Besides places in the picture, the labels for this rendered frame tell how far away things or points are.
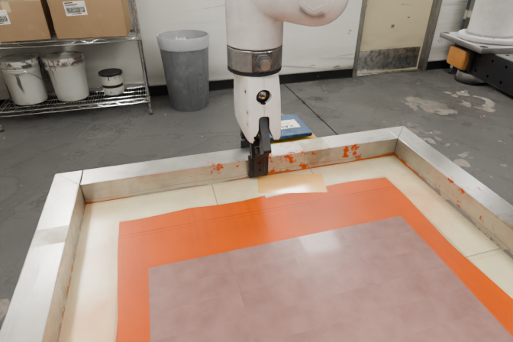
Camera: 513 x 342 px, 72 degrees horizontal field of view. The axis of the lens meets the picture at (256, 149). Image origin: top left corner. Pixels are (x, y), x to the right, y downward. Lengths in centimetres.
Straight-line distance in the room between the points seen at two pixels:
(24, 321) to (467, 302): 44
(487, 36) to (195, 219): 70
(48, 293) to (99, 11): 282
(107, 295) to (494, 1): 85
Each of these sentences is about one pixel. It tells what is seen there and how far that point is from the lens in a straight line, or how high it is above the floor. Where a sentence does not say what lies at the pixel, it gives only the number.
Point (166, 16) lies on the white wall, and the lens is 360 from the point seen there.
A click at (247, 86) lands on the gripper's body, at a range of 46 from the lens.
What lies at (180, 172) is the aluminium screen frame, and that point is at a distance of 53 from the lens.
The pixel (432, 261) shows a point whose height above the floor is 98.
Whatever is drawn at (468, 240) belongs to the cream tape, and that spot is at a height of 98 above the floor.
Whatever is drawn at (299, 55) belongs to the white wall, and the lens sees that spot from 399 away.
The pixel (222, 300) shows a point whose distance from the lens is 41.
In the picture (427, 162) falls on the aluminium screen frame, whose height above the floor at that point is 102.
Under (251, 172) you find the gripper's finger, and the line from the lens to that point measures 55.
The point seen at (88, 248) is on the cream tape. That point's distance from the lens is 50.
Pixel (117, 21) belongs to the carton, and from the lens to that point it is 312.
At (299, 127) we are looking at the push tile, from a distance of 77.
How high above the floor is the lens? 131
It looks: 30 degrees down
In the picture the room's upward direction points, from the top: straight up
